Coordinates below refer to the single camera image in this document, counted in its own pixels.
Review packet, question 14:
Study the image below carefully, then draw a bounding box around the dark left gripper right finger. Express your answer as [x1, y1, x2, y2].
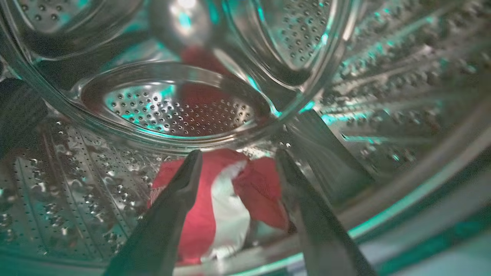
[275, 149, 378, 276]

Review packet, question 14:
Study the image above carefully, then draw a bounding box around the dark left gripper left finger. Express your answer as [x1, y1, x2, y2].
[104, 149, 203, 276]

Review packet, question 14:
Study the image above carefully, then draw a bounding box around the red and white garment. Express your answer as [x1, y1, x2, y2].
[147, 149, 291, 266]

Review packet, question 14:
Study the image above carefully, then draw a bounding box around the grey rubber door gasket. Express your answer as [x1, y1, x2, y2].
[230, 199, 491, 276]

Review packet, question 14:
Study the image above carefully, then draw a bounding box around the steel perforated washer drum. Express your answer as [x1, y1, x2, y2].
[0, 0, 491, 276]

